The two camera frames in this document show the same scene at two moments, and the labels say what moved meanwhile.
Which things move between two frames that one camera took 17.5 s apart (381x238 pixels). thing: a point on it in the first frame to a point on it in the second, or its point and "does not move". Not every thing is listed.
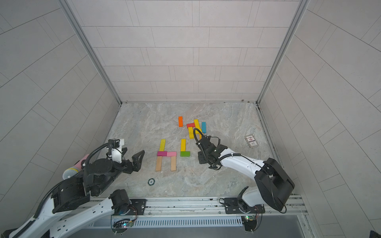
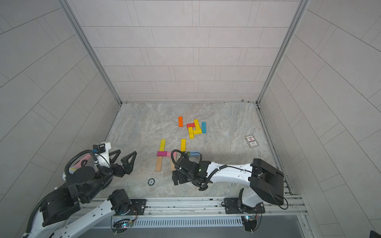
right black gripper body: (204, 157) to (183, 176)
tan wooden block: (173, 163) does not move
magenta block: (162, 153) does not move
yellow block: (162, 144) does not move
